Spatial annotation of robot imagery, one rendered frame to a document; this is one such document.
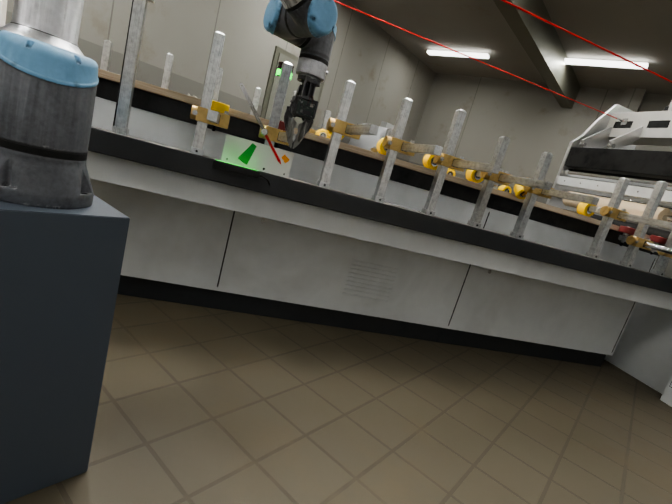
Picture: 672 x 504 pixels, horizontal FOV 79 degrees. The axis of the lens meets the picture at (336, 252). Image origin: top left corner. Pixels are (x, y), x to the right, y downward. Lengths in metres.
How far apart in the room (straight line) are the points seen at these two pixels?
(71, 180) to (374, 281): 1.52
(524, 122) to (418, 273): 7.41
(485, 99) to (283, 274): 8.22
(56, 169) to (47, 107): 0.10
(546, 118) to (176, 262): 8.21
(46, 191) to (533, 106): 9.01
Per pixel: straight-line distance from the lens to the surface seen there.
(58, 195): 0.87
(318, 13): 1.14
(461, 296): 2.35
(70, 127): 0.88
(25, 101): 0.87
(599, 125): 4.21
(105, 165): 1.69
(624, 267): 2.64
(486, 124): 9.58
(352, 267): 2.03
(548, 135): 9.18
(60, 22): 1.07
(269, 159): 1.62
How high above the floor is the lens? 0.81
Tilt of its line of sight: 12 degrees down
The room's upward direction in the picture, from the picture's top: 16 degrees clockwise
